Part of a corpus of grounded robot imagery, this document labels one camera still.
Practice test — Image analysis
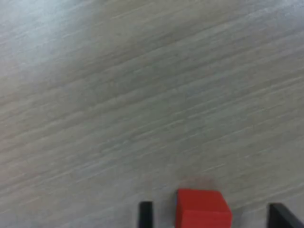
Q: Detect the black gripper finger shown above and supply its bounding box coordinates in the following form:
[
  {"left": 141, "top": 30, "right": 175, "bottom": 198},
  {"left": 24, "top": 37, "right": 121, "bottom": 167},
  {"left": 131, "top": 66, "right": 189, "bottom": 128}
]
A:
[
  {"left": 138, "top": 201, "right": 153, "bottom": 228},
  {"left": 267, "top": 203, "right": 304, "bottom": 228}
]

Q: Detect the red wooden cube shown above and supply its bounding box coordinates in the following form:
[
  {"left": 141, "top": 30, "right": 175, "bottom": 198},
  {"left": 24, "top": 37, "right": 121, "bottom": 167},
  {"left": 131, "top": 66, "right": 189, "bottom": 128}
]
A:
[{"left": 175, "top": 189, "right": 233, "bottom": 228}]

